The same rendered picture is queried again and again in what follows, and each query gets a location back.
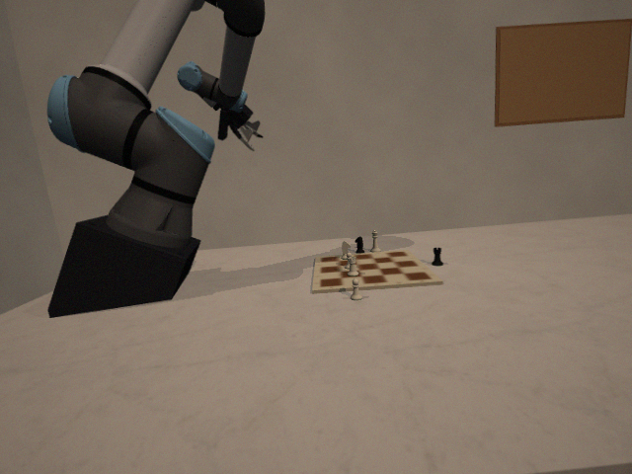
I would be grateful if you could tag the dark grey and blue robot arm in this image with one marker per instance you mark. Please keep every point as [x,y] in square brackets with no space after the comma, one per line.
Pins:
[106,113]

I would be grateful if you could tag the brown and cream chessboard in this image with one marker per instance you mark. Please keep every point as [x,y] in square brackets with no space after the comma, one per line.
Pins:
[376,270]

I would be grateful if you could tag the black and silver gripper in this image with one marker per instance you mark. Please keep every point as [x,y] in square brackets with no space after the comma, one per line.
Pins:
[242,131]

